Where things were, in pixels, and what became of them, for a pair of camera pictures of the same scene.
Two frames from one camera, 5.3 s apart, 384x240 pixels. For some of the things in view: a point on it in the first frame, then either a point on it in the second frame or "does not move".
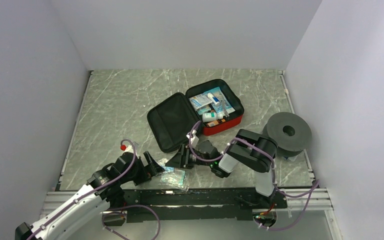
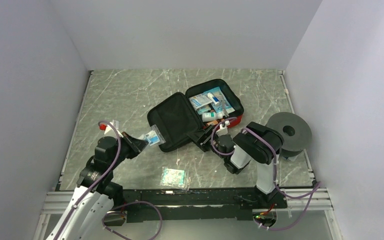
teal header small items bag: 205,109 does not move
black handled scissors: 226,114 does not move
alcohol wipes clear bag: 168,170 → 154,136
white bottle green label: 211,116 does not move
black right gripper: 179,160 → 197,137
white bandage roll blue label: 215,99 does not move
